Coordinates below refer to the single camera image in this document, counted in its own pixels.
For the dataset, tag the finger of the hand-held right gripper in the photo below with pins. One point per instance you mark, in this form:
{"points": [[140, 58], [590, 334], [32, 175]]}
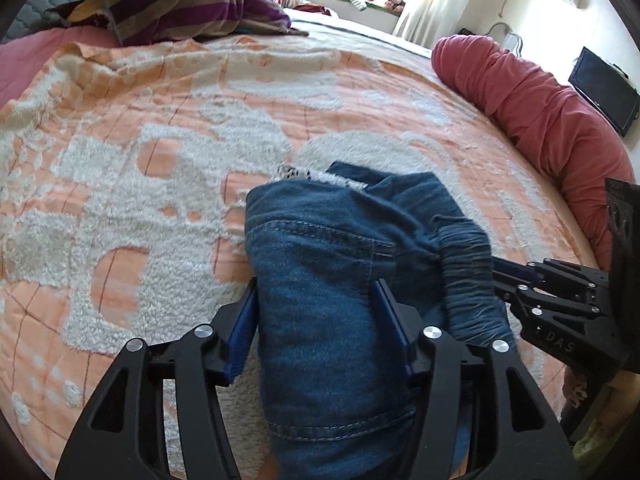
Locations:
{"points": [[545, 305], [515, 269]]}

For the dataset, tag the cream curtain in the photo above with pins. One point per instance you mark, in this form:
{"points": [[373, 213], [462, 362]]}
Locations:
{"points": [[430, 0]]}

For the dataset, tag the grey padded headboard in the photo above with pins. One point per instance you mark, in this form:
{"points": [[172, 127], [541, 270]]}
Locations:
{"points": [[40, 10]]}

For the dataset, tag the person's right forearm green sleeve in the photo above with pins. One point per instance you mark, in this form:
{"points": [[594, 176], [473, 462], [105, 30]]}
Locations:
{"points": [[590, 447]]}

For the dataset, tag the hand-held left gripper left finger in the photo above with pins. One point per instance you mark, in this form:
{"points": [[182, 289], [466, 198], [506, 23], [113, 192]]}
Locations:
{"points": [[242, 330]]}

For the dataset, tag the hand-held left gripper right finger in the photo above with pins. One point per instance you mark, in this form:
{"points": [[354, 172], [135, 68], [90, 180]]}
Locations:
{"points": [[395, 325]]}

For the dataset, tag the grey bed cover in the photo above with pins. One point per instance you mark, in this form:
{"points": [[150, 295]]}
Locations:
{"points": [[350, 32]]}

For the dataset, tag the purple striped quilt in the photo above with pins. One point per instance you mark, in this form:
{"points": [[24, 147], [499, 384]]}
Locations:
{"points": [[175, 0]]}

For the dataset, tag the red bolster pillow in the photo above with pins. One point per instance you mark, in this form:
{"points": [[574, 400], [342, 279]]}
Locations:
{"points": [[540, 125]]}

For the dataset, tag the pink bedsheet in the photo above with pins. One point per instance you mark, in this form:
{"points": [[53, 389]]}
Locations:
{"points": [[25, 65]]}

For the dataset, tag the orange white printed blanket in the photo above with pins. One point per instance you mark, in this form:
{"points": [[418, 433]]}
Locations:
{"points": [[150, 160]]}

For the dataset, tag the black television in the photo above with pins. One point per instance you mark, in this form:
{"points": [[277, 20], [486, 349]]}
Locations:
{"points": [[602, 90]]}

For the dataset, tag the blue denim pants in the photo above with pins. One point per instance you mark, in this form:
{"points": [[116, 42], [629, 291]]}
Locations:
{"points": [[320, 270]]}

